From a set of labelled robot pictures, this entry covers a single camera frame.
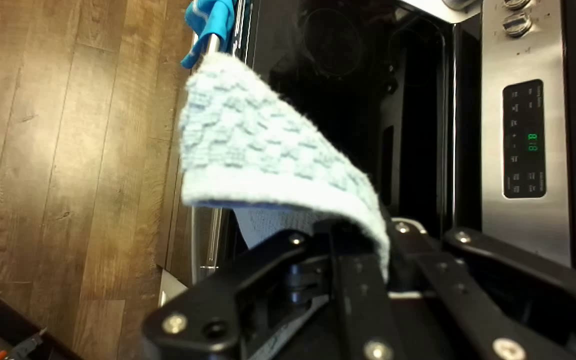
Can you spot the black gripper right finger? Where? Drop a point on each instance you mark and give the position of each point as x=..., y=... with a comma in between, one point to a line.
x=499, y=303

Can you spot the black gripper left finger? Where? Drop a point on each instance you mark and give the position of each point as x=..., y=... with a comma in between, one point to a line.
x=296, y=297

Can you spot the black glass-top stove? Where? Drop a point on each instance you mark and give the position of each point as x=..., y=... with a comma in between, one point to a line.
x=452, y=108

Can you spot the light blue towel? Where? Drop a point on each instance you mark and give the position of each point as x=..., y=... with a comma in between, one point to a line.
x=283, y=173

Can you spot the silver oven door handle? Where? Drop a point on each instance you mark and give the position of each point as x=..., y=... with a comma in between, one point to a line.
x=203, y=137

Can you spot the bright blue towel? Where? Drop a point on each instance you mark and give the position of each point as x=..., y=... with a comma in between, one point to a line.
x=208, y=19

